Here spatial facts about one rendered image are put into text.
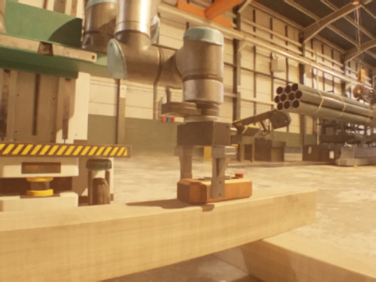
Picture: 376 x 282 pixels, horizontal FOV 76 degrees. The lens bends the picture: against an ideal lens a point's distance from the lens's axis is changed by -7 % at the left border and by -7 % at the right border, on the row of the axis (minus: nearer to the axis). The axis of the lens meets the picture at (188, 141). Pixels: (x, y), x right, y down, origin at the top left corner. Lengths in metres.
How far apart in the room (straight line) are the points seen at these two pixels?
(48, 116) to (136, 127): 9.10
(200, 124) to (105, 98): 9.76
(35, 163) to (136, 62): 0.55
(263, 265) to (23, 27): 1.27
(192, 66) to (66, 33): 0.91
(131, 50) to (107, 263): 0.44
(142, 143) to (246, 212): 9.91
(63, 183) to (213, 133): 0.77
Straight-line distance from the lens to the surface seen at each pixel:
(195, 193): 0.52
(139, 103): 10.68
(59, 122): 1.31
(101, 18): 1.28
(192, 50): 0.56
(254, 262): 0.70
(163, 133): 10.87
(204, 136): 0.51
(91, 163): 1.12
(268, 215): 0.66
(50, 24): 1.38
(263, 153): 8.44
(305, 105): 4.65
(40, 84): 1.37
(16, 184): 1.11
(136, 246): 0.46
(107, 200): 1.09
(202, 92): 0.53
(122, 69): 0.62
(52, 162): 1.00
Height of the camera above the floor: 0.31
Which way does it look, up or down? 2 degrees up
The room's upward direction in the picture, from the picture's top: 1 degrees clockwise
